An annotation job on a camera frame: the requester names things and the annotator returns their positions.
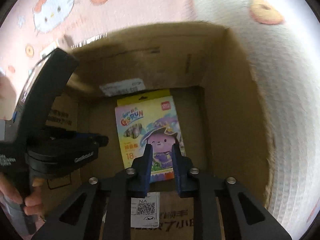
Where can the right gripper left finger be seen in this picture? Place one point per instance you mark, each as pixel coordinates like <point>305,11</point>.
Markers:
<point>139,182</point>

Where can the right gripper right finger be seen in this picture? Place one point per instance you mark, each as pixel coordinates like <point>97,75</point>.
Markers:
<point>183,179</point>

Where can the yellow crayon box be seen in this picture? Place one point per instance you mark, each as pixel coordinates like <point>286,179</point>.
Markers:
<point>149,118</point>

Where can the brown cardboard box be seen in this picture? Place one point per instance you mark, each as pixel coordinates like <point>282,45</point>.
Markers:
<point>189,141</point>

